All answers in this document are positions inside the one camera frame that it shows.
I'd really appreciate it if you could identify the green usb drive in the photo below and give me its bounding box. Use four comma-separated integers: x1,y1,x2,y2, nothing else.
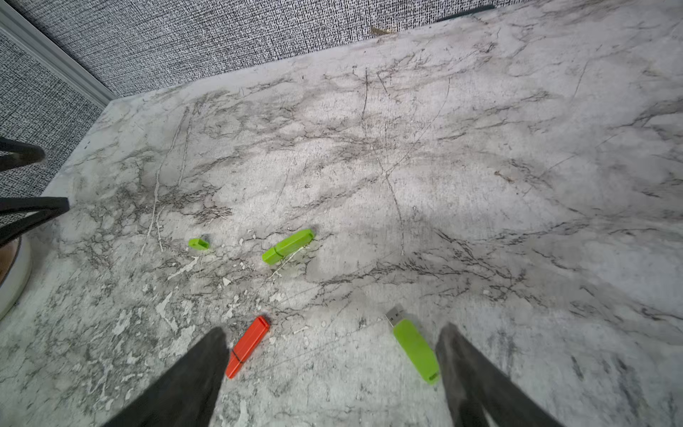
386,304,440,385
261,229,316,265

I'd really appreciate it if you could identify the red usb drive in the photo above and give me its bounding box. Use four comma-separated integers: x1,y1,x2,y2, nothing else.
225,316,270,379

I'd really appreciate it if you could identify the striped white bowl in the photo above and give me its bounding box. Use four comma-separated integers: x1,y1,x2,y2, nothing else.
0,236,32,318

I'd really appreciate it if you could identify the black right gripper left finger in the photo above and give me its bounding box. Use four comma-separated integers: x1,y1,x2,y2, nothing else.
106,327,229,426

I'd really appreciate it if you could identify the small green usb cap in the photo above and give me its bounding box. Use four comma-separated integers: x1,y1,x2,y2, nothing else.
188,238,210,251

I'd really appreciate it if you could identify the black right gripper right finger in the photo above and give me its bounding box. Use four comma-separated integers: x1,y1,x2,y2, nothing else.
436,323,560,426

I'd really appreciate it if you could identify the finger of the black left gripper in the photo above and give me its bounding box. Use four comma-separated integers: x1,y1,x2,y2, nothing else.
0,197,70,247
0,137,46,172

